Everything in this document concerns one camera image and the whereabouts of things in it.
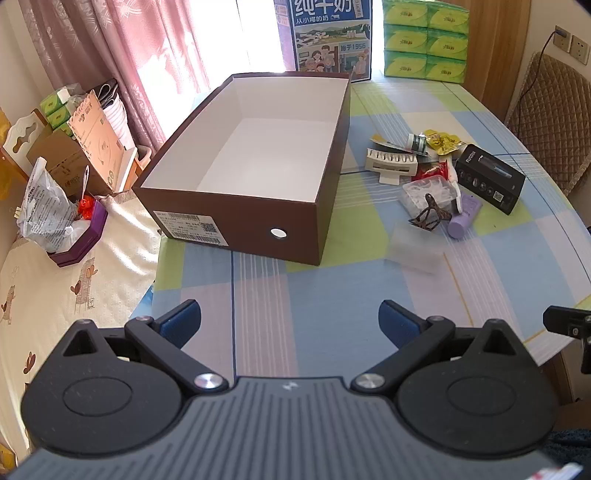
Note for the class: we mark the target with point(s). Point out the clear printed plastic bag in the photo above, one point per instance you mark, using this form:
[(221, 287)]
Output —
[(44, 203)]

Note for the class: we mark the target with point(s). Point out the brown quilted chair cover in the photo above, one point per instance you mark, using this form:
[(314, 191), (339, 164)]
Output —
[(554, 120)]

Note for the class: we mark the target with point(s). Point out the metal spoon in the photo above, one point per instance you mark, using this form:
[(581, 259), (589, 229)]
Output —
[(86, 177)]

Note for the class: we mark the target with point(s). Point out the brown hair claw clip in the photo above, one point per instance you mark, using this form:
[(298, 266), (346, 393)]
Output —
[(429, 217)]

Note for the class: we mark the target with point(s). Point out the red ornament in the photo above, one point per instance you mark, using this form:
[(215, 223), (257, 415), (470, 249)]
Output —
[(84, 206)]

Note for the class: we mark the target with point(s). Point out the stack of green tissue packs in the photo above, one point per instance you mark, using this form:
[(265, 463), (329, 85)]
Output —
[(425, 41)]

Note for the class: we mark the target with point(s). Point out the black shaver box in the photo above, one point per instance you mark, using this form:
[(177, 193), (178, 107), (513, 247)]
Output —
[(489, 180)]

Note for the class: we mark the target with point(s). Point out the clear floss pick box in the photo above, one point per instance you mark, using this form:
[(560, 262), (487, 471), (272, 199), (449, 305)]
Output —
[(425, 190)]

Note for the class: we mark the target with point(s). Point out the transparent plastic item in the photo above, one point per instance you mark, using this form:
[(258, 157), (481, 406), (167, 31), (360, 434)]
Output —
[(415, 249)]

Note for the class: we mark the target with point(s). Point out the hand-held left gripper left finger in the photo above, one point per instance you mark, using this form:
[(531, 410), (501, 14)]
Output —
[(182, 321)]

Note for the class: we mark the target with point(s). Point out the dark blue cloth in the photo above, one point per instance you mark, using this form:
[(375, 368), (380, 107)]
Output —
[(568, 450)]

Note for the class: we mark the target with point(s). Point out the white wall socket with plug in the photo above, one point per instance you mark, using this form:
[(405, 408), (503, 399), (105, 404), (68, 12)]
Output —
[(561, 39)]

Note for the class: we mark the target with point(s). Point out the yellow snack packet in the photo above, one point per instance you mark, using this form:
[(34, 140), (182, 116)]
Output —
[(443, 142)]

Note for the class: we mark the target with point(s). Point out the plain brown cardboard box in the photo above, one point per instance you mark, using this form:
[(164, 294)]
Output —
[(57, 161)]

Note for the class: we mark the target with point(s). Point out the brown cardboard shoe box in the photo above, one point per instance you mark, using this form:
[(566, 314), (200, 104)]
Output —
[(272, 224)]

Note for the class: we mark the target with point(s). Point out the purple octagonal box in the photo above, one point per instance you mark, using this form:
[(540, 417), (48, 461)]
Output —
[(78, 251)]

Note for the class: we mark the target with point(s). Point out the small jar with green label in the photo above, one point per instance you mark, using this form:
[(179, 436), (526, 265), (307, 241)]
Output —
[(418, 144)]

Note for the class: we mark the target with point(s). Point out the purple tube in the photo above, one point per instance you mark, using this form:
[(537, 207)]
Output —
[(464, 217)]

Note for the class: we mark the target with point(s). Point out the small green tissue pack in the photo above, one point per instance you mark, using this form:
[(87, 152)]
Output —
[(53, 104), (57, 117)]

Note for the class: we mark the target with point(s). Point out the cream printed bed sheet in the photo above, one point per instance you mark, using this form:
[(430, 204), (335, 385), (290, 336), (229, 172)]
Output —
[(55, 300)]

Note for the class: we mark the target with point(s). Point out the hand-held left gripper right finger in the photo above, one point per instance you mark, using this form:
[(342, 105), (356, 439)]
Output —
[(395, 321)]

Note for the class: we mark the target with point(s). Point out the pink patterned curtain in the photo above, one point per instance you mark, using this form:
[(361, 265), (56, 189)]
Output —
[(161, 55)]

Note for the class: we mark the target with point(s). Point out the red snack packet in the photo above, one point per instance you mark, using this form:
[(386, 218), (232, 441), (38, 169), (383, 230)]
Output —
[(436, 173)]

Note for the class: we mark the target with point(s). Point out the white comb holder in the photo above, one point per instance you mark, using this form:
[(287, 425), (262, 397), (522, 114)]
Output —
[(390, 161)]

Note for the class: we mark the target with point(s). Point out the printed pink cardboard box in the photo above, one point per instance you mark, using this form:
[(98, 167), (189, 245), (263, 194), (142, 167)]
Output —
[(99, 143)]

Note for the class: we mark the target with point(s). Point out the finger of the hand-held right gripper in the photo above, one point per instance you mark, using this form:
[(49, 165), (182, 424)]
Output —
[(565, 322)]

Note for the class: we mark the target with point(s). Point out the blue illustrated milk carton box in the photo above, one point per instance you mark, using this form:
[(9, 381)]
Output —
[(323, 41)]

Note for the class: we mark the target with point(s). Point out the stack of white buckets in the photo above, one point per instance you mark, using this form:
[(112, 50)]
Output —
[(121, 124)]

